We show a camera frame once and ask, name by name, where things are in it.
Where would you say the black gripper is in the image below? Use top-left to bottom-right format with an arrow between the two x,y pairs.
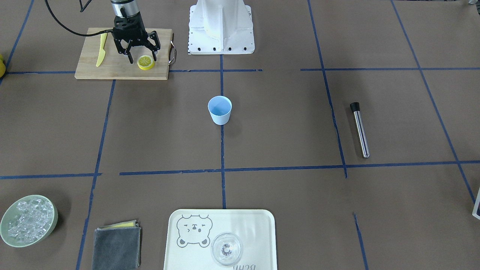
112,14 -> 161,64

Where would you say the cream bear tray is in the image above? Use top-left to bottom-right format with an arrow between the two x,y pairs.
163,209 -> 278,270

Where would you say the grey folded cloth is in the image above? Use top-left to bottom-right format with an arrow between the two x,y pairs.
91,219 -> 142,270

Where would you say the yellow plastic knife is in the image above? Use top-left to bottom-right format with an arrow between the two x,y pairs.
96,33 -> 108,67

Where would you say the light blue paper cup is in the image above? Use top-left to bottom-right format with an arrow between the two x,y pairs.
207,96 -> 233,125

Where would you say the white rack at edge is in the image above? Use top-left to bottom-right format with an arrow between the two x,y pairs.
472,189 -> 480,220

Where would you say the whole yellow lemon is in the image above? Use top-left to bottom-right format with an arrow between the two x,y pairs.
0,54 -> 6,78

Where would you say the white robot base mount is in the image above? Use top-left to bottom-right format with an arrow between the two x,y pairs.
187,0 -> 255,55

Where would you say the bamboo cutting board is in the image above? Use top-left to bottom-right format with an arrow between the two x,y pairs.
74,28 -> 175,80

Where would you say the yellow lemon slice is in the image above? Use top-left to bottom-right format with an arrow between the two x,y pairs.
137,55 -> 156,70

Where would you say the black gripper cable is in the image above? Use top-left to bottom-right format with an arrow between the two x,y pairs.
44,0 -> 114,37

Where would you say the green bowl of ice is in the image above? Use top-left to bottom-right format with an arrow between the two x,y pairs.
1,195 -> 59,248

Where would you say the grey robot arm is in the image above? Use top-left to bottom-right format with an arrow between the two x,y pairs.
111,0 -> 161,64

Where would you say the steel muddler black tip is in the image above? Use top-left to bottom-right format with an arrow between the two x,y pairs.
349,102 -> 370,159

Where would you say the clear wine glass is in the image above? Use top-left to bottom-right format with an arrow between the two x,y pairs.
211,232 -> 243,267

